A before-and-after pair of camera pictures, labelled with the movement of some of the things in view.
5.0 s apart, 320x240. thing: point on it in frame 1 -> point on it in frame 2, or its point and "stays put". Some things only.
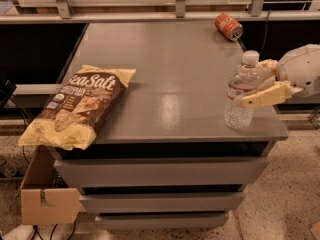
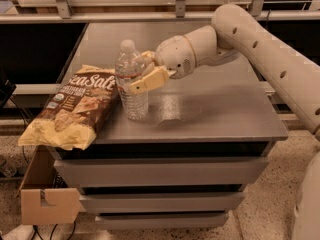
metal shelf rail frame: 62,10 stays put
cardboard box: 44,202 stays put
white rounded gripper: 301,70 -> 175,58
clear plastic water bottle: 245,77 -> 133,106
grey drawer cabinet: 166,157 stays put
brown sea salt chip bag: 75,110 stays put
